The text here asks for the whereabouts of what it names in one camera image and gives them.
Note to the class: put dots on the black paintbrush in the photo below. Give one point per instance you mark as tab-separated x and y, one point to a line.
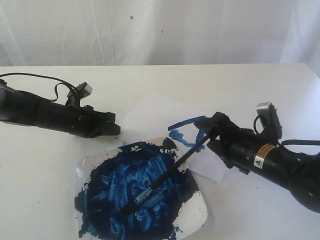
140	198

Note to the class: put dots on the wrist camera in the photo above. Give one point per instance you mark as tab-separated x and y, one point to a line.
83	90
268	117

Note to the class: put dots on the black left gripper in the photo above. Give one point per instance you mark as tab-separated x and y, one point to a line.
86	122

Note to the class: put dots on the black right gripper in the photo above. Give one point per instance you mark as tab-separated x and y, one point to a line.
242	148

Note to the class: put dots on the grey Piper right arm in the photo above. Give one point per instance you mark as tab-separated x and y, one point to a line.
301	177

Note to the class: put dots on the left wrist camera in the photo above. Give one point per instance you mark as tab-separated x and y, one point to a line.
83	90

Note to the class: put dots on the white square plate blue paint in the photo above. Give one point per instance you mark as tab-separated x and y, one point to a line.
106	181

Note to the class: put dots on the white paper sheet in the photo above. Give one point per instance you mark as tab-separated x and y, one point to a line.
150	119

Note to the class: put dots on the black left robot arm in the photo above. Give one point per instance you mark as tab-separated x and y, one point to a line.
23	108

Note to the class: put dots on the white backdrop cloth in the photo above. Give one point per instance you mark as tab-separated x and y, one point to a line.
159	32

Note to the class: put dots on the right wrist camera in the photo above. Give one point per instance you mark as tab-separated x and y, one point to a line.
268	117

